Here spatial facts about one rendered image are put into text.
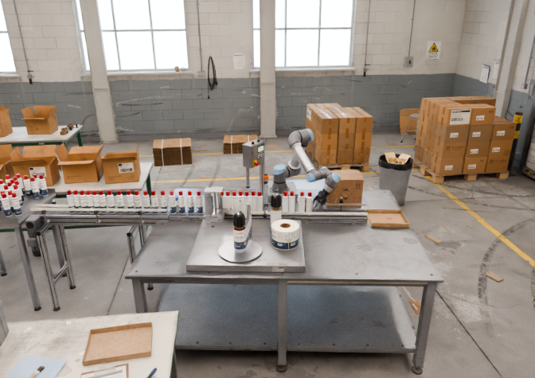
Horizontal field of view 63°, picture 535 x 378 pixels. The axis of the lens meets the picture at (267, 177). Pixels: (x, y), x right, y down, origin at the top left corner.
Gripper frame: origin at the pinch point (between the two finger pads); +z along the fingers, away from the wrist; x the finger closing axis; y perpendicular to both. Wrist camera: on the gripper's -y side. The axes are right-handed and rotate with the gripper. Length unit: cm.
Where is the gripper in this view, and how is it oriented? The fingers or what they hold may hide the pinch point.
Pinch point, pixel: (314, 208)
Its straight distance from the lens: 362.6
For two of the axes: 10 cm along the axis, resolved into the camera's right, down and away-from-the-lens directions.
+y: -0.3, 3.7, -9.3
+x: 8.7, 4.7, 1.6
